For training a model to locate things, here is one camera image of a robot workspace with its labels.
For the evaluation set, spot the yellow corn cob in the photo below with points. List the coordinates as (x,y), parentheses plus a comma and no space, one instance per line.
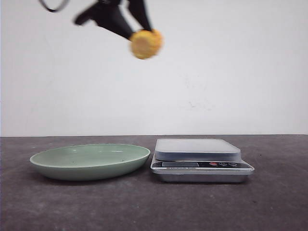
(144,44)

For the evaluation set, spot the silver digital kitchen scale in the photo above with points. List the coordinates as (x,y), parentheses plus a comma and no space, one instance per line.
(199,160)

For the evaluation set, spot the pale green plate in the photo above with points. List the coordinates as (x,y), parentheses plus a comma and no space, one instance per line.
(89,162)

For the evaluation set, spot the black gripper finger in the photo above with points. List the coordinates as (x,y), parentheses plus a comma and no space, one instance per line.
(138,10)
(108,17)

